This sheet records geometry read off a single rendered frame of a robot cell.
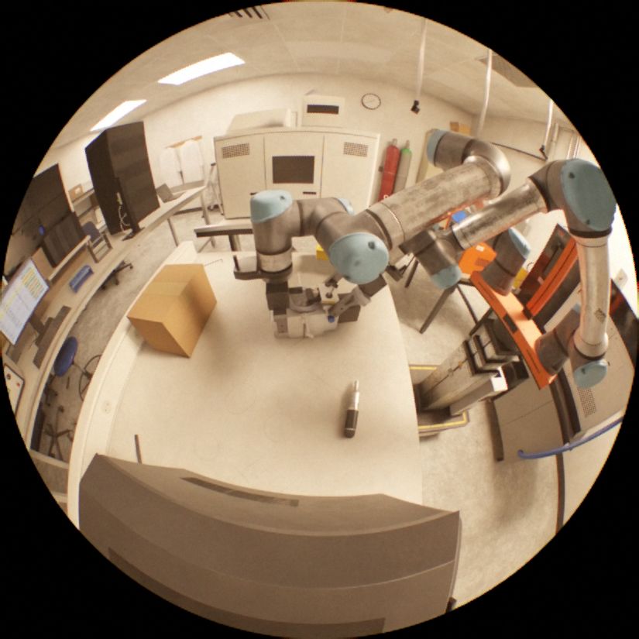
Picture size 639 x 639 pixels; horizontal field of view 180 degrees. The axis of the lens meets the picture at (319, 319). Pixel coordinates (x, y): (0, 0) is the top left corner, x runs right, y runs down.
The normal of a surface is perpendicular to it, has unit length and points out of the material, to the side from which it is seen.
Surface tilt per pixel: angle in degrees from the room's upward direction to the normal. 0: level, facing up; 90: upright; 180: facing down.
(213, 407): 0
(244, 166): 90
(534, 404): 90
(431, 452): 0
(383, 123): 90
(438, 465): 0
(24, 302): 86
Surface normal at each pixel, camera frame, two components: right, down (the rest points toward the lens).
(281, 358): 0.05, -0.64
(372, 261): 0.32, 0.74
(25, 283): 1.00, 0.02
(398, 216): -0.08, 0.21
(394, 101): -0.04, 0.77
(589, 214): -0.67, 0.49
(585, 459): -1.00, -0.07
